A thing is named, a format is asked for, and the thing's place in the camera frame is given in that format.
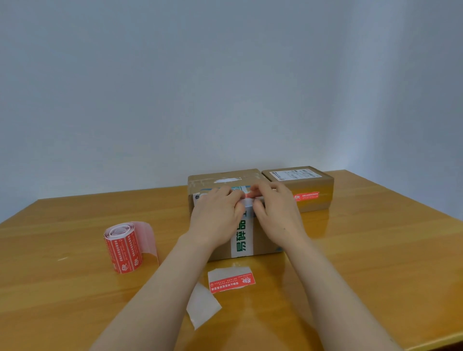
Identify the roll of red stickers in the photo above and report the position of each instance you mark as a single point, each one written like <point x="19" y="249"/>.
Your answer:
<point x="123" y="251"/>

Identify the cardboard box with torn tape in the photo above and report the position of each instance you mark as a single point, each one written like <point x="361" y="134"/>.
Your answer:
<point x="311" y="182"/>

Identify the white backing paper piece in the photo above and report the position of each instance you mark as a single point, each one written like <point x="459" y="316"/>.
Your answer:
<point x="202" y="305"/>
<point x="229" y="278"/>

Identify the person's left forearm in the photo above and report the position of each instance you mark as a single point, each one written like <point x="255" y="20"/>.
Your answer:
<point x="148" y="300"/>

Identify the box with green GT tape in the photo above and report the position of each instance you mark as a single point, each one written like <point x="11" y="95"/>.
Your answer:
<point x="260" y="246"/>

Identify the person's right hand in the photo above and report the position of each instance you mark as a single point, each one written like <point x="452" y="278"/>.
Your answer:
<point x="280" y="220"/>

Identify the person's left hand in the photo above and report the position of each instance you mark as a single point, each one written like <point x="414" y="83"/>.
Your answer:
<point x="215" y="220"/>

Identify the person's right forearm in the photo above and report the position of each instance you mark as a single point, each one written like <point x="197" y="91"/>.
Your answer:
<point x="340" y="300"/>

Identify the single red label paper sticker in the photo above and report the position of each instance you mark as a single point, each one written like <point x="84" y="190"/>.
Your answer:
<point x="249" y="195"/>
<point x="307" y="195"/>

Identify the wide cardboard box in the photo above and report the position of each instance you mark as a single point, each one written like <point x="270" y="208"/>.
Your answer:
<point x="202" y="180"/>

